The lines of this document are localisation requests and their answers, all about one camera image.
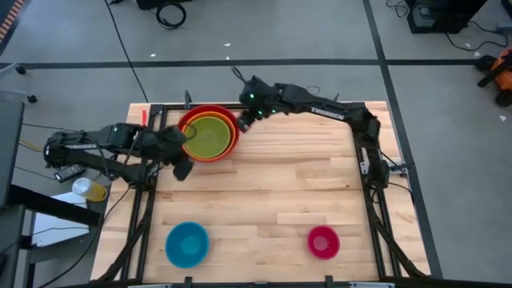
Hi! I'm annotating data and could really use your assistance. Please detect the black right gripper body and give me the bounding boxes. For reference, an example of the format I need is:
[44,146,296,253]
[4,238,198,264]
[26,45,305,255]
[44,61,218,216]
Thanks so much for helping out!
[238,74,282,121]

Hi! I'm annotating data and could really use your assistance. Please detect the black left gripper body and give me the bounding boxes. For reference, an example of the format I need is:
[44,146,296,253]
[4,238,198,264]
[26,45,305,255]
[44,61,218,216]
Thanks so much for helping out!
[138,126,189,166]

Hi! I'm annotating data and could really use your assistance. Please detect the green bowl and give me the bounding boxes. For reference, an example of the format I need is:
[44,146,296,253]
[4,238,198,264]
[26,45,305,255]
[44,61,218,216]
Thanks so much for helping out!
[184,116,232,159]

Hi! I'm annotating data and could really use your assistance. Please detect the red orange green bowls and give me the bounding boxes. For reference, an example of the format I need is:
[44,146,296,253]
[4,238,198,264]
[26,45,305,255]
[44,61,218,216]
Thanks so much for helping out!
[177,104,242,164]

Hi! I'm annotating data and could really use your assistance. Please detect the orange bowl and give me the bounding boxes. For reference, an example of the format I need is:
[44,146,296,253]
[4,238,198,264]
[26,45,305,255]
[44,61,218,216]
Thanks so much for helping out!
[181,110,238,161]

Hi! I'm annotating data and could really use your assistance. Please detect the blue bowl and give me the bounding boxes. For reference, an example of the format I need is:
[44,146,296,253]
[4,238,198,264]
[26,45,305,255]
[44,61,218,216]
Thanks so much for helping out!
[164,221,211,269]

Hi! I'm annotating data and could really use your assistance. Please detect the yellow drink bottle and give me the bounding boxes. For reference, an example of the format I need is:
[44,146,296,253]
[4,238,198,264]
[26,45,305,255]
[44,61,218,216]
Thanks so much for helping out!
[71,177,109,203]

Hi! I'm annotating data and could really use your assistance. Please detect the black power adapter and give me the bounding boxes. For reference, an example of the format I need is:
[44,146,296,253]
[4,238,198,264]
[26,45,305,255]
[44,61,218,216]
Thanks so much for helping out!
[53,163,86,184]

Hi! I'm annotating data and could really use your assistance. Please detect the white paper sheet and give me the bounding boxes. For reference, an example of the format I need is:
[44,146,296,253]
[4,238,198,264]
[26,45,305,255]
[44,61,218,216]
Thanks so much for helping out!
[30,190,91,247]

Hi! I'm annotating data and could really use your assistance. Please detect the black side desk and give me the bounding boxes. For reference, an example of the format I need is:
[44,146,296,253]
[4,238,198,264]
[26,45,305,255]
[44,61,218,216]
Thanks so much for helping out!
[0,183,102,288]

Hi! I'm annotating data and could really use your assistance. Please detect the small pink bowl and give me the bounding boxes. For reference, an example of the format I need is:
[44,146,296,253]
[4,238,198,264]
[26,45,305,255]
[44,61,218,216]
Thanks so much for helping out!
[306,225,342,261]

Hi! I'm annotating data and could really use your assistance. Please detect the dark monitor panel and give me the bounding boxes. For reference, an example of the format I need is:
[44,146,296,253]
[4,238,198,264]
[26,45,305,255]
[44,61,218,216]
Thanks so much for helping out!
[0,101,26,207]

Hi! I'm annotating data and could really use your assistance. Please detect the black equipment cart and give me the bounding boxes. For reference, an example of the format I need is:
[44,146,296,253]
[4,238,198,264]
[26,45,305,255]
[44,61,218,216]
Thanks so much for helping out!
[404,0,490,35]

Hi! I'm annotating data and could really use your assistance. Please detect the orange floor machine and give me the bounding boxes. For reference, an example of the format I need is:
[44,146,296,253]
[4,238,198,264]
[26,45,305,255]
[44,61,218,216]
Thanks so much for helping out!
[475,46,512,108]

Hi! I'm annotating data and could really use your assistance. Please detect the black aluminium table frame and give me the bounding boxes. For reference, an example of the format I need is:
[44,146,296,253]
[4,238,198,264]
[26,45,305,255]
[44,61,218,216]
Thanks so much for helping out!
[94,100,432,288]

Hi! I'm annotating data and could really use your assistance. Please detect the long black floor cable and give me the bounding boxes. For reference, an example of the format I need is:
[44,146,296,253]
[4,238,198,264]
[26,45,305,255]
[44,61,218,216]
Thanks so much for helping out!
[102,0,150,104]

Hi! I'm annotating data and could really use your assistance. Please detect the coiled black cable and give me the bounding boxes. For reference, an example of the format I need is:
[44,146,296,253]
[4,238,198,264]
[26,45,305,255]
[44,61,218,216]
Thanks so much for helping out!
[155,2,188,30]

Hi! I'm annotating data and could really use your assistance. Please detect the yellow cable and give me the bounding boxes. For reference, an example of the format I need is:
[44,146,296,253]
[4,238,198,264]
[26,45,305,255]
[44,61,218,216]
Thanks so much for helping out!
[18,138,46,154]

